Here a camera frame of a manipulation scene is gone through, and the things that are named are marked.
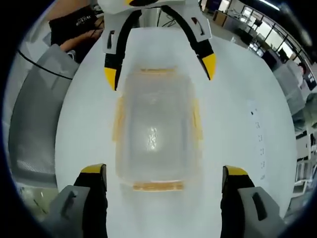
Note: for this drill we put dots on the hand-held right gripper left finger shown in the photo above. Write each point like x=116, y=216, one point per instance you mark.
x=81, y=210

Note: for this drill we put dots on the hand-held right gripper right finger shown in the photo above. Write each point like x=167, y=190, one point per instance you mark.
x=237, y=210

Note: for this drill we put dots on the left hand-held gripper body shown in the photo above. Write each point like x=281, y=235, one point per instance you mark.
x=111, y=6

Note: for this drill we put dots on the clear plastic lid yellow buckles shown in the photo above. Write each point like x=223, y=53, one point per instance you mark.
x=156, y=124

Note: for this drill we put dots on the clear plastic container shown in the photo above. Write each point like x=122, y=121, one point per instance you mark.
x=158, y=153

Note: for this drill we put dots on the black printed cloth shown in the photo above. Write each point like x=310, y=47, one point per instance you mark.
x=74, y=23

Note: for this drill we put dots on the grey covered chair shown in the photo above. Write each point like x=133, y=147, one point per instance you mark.
x=289, y=84

